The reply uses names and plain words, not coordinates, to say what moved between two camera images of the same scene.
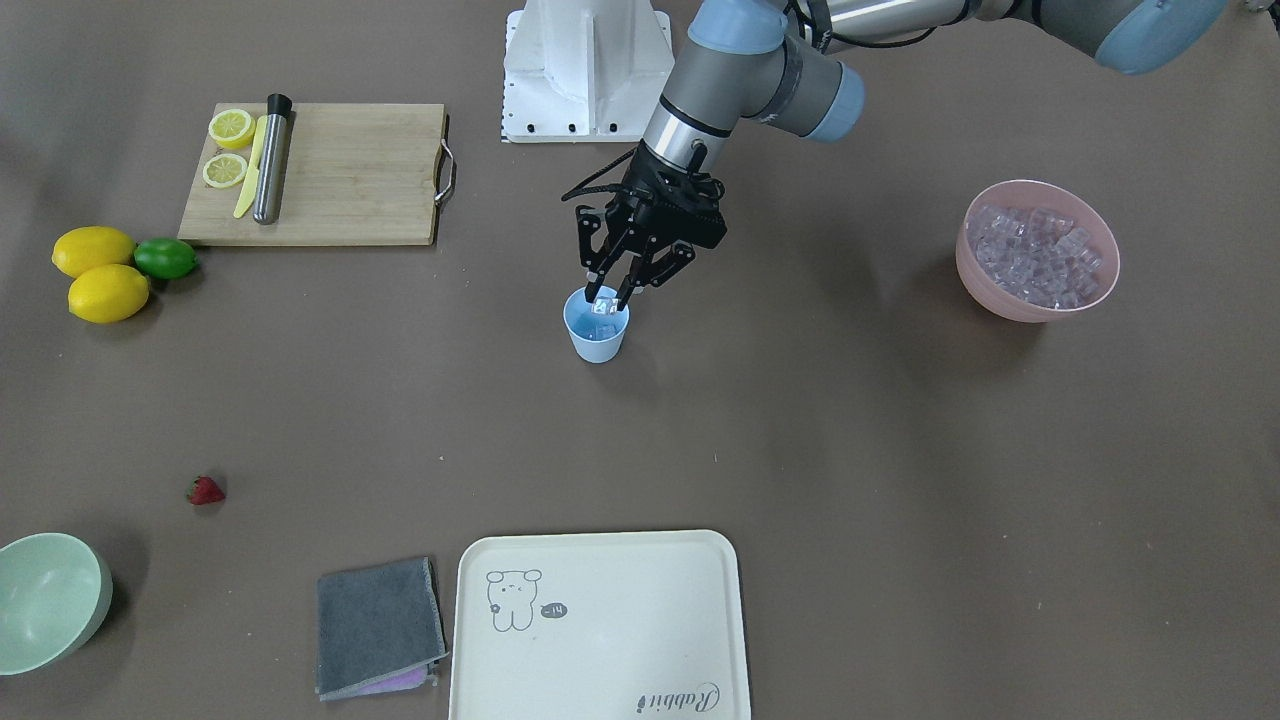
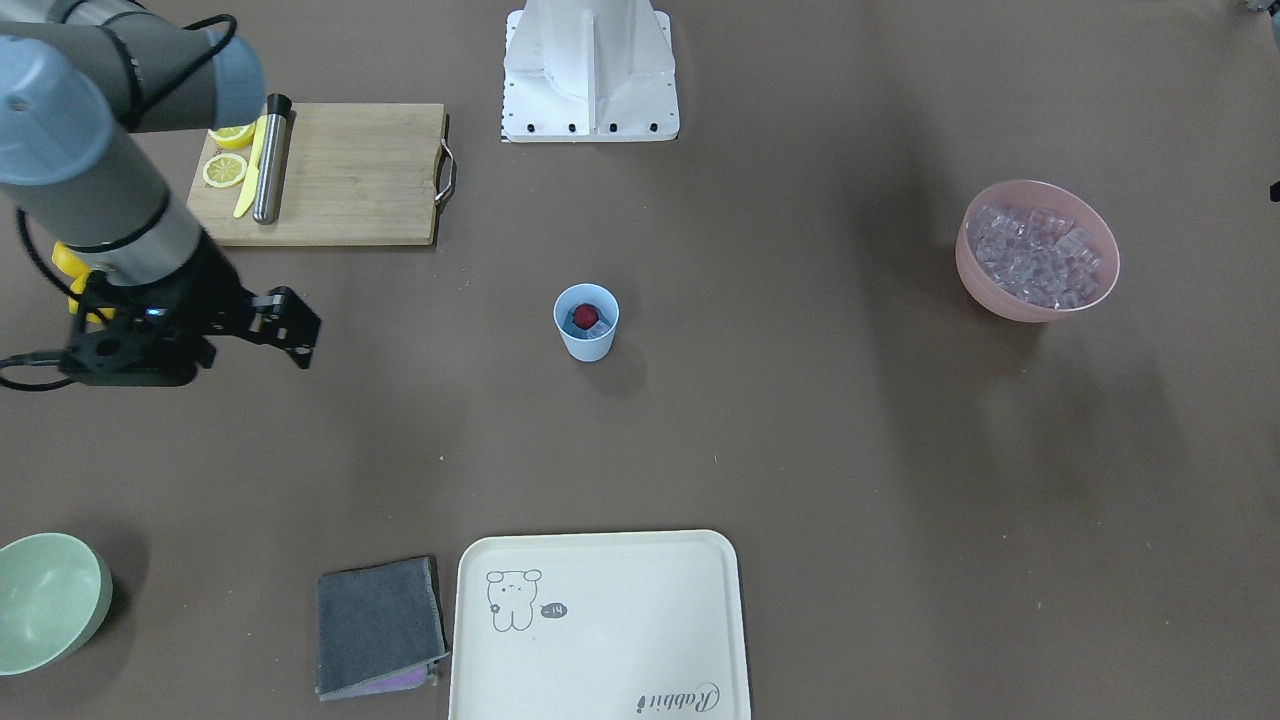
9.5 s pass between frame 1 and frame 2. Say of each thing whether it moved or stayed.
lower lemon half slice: stayed
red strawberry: moved
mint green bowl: stayed
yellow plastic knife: stayed
